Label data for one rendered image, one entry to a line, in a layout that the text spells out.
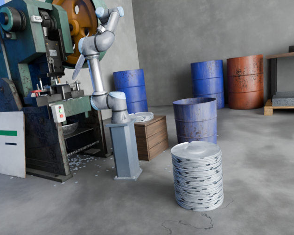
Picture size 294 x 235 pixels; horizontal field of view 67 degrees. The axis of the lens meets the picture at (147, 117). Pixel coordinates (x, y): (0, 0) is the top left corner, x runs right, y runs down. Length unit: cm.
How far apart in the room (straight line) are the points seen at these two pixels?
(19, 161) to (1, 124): 43
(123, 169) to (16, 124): 111
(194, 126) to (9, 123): 171
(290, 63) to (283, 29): 58
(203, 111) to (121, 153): 83
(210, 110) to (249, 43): 277
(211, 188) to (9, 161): 185
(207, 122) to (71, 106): 123
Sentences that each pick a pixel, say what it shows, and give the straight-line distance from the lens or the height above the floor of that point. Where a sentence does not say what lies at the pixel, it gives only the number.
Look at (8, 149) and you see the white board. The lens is 249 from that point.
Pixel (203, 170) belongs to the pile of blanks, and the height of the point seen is 24.
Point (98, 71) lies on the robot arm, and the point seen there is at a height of 84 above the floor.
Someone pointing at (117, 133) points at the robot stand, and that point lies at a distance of 169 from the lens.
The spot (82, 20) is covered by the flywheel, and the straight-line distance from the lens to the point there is 250.
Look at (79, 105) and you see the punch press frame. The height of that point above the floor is 57.
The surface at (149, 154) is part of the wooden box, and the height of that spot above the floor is 7.
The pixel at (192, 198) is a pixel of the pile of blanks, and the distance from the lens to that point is 136.
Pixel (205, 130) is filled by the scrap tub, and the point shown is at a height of 22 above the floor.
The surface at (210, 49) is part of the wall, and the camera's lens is 484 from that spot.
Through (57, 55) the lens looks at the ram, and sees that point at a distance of 227.
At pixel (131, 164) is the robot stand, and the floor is 12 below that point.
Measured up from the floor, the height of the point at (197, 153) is 32.
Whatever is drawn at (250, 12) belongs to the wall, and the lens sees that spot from 477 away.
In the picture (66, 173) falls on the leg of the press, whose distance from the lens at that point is 205.
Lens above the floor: 79
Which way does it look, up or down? 11 degrees down
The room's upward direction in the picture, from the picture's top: 7 degrees counter-clockwise
